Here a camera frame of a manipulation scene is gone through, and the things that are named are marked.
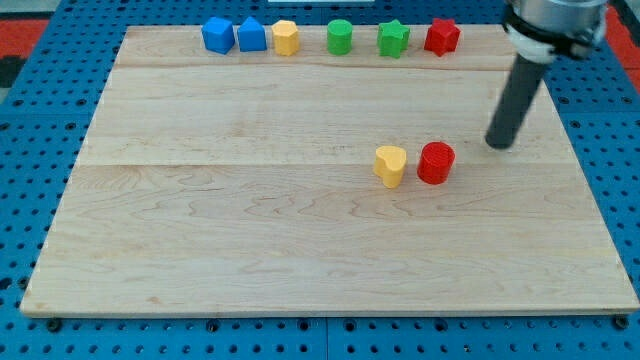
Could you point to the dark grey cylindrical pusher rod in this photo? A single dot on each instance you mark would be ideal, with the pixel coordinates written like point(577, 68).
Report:
point(517, 96)

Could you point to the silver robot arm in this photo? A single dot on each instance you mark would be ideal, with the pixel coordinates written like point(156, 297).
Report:
point(541, 31)

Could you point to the red star block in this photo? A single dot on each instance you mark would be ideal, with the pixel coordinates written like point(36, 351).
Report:
point(442, 37)

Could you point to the red cylinder block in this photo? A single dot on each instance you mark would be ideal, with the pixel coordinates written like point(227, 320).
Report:
point(435, 163)

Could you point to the green star block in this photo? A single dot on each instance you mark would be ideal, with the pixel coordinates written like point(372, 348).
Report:
point(392, 38)

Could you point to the yellow heart block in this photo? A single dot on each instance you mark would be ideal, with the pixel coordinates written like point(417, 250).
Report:
point(389, 165)

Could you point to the green cylinder block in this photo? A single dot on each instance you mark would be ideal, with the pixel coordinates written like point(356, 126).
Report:
point(339, 37)

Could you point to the yellow hexagon block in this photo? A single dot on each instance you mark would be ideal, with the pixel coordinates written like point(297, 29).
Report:
point(285, 37)

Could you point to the blue pentagon block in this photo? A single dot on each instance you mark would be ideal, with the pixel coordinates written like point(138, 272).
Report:
point(251, 36)

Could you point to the blue cube block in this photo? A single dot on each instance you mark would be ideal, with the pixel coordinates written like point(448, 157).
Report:
point(218, 35)

